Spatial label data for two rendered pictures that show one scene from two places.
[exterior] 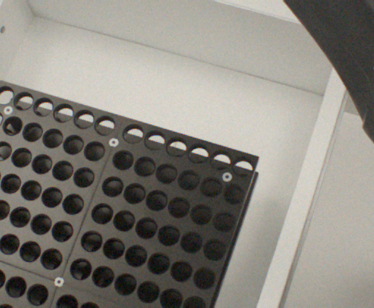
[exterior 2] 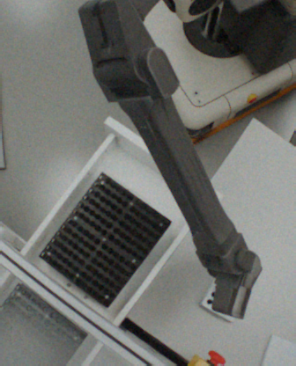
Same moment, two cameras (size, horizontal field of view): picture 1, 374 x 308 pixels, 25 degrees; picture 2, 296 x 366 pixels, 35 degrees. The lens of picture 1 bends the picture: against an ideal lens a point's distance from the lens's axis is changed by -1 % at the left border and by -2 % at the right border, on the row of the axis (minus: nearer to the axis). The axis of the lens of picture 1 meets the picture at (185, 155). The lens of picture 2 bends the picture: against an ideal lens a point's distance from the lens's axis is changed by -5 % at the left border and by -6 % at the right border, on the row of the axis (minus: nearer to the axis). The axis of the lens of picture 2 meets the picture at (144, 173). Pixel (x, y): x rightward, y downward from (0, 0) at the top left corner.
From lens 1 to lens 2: 0.52 m
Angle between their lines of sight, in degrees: 6
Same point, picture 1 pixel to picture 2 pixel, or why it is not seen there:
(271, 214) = (171, 235)
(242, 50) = not seen: hidden behind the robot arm
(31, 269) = (97, 233)
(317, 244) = (184, 245)
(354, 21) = (194, 223)
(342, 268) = (189, 254)
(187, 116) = (156, 195)
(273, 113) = not seen: hidden behind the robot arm
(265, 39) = not seen: hidden behind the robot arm
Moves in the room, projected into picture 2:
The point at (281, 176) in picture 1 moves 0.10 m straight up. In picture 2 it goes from (178, 224) to (182, 215)
